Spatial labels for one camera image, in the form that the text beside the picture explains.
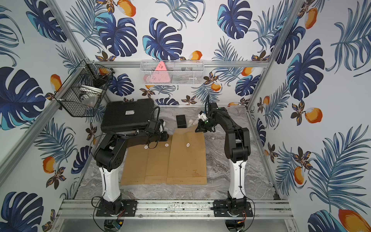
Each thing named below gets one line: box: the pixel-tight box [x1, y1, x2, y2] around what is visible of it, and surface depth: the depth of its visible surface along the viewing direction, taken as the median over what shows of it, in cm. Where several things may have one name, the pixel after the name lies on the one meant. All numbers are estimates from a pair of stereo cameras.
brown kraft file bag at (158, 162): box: [144, 134, 173, 185], surface depth 92 cm
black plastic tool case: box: [100, 98, 155, 134], surface depth 110 cm
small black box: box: [175, 114, 187, 129], surface depth 109 cm
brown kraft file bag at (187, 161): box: [166, 124, 207, 186], surface depth 92 cm
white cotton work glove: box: [187, 117, 200, 128], surface depth 112 cm
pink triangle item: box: [149, 60, 171, 84], surface depth 92 cm
